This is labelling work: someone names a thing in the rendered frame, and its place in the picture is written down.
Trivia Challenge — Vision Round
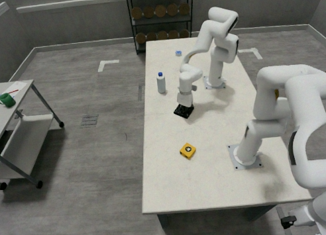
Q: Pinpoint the white bottle with blue cap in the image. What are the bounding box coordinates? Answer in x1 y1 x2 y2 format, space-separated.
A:
156 72 166 93

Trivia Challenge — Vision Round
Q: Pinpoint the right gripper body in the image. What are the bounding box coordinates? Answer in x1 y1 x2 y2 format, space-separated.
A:
177 91 193 107

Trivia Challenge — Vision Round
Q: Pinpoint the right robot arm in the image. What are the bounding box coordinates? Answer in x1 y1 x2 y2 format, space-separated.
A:
178 7 239 95

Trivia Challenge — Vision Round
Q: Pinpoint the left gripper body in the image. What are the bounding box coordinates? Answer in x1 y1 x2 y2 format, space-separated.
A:
288 204 316 227

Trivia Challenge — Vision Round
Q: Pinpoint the black knob box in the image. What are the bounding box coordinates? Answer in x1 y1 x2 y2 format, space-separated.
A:
174 104 194 119

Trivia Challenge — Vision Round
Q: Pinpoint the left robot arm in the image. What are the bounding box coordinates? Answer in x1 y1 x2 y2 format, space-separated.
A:
233 65 326 235

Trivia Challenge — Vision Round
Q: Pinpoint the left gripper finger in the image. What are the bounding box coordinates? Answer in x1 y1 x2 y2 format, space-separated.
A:
281 216 297 229

